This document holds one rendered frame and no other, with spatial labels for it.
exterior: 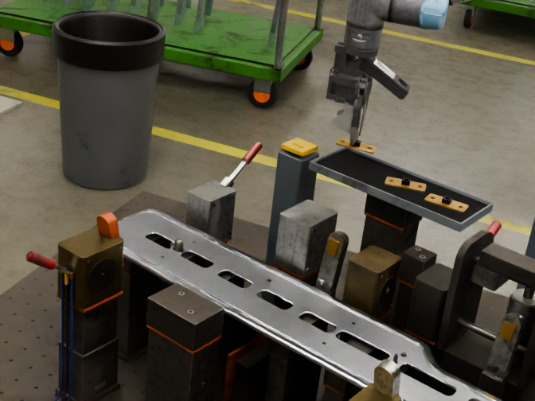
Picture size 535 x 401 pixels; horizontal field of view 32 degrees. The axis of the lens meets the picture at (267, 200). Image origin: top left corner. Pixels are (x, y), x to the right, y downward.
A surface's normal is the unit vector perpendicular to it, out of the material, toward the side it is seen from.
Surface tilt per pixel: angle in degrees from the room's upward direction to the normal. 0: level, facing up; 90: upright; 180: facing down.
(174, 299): 0
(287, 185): 90
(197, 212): 90
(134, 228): 0
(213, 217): 90
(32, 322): 0
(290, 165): 90
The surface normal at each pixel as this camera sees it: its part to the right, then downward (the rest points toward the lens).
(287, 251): -0.62, 0.29
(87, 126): -0.29, 0.44
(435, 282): 0.10, -0.89
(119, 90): 0.37, 0.49
